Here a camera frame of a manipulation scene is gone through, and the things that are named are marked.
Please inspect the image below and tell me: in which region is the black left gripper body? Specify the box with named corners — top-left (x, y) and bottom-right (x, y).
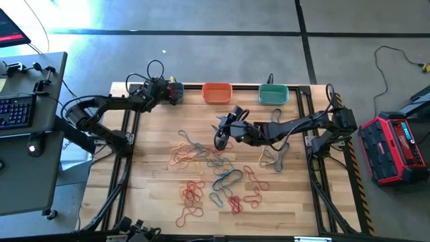
top-left (149, 79), bottom-right (171, 110)

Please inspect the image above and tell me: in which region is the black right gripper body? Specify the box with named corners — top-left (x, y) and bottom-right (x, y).
top-left (223, 119), bottom-right (258, 147)

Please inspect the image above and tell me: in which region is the grey plastic basket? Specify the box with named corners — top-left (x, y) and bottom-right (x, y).
top-left (173, 82), bottom-right (185, 106)

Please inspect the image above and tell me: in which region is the pile of red rubber bands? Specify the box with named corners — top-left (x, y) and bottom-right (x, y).
top-left (186, 183), bottom-right (206, 206)

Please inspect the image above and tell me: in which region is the orange plastic basket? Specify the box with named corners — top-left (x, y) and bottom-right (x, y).
top-left (201, 82), bottom-right (234, 105)

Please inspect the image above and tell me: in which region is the teal plastic basket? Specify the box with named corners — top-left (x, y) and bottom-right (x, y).
top-left (257, 83), bottom-right (290, 106)

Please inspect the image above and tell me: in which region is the white sign board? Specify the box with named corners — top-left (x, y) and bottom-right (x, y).
top-left (60, 138), bottom-right (94, 163)

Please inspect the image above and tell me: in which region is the grey desk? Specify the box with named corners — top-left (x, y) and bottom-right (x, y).
top-left (0, 130), bottom-right (65, 216)
top-left (0, 51), bottom-right (69, 138)

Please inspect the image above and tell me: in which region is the black desk clamp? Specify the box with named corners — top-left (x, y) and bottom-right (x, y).
top-left (32, 61), bottom-right (57, 95)
top-left (1, 60), bottom-right (28, 77)

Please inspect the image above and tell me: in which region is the black jointed device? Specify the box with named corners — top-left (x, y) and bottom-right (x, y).
top-left (115, 216), bottom-right (163, 242)

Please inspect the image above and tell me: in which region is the black computer mouse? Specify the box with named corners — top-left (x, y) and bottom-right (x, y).
top-left (26, 132), bottom-right (45, 159)

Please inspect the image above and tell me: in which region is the black keyboard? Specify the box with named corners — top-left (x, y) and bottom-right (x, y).
top-left (0, 93), bottom-right (38, 131)

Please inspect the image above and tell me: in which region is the red black power station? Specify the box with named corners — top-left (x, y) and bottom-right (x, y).
top-left (357, 111), bottom-right (430, 187)

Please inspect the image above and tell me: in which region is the black desk caster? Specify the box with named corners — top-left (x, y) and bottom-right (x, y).
top-left (42, 208), bottom-right (58, 222)

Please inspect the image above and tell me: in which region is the black monitor with red bar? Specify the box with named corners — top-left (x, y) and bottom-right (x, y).
top-left (0, 7), bottom-right (32, 48)

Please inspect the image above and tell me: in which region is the black floor stand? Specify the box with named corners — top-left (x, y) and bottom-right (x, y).
top-left (398, 85), bottom-right (430, 119)

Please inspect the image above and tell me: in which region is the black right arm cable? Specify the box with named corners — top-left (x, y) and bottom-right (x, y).
top-left (213, 83), bottom-right (337, 152)

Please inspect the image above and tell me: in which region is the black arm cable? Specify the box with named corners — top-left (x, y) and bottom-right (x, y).
top-left (60, 59), bottom-right (166, 119)
top-left (213, 83), bottom-right (337, 152)

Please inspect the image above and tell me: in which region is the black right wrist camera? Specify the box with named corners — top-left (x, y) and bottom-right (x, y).
top-left (230, 105), bottom-right (250, 122)

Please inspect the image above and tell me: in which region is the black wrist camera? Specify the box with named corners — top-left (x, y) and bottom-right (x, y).
top-left (136, 81), bottom-right (153, 98)
top-left (230, 105), bottom-right (250, 122)

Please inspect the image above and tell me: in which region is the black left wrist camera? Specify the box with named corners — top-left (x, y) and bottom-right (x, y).
top-left (136, 81), bottom-right (153, 98)

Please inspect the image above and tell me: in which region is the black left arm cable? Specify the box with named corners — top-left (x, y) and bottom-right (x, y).
top-left (60, 59), bottom-right (166, 119)

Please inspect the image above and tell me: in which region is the thin grey floor cable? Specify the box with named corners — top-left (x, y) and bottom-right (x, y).
top-left (22, 0), bottom-right (51, 54)

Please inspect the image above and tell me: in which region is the black floor cable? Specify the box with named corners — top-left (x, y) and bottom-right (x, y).
top-left (372, 44), bottom-right (425, 117)

